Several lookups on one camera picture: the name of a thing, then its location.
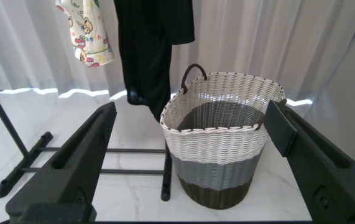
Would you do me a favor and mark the white curtain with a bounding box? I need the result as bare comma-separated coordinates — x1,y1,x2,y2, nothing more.
0,0,355,103

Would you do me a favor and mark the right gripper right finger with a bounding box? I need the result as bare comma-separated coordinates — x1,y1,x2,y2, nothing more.
263,99,355,223

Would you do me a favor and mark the black garment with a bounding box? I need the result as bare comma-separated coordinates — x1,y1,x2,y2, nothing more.
113,0,196,123

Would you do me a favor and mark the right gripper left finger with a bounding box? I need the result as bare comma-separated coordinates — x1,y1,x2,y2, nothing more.
5,101,118,223

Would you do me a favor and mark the black clothes rack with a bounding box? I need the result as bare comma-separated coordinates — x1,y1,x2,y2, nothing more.
0,55,173,202

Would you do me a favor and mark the white laundry basket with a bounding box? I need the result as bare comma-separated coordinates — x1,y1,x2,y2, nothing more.
159,63,287,210

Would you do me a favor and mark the cream printed garment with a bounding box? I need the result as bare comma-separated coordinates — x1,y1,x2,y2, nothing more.
55,0,116,68

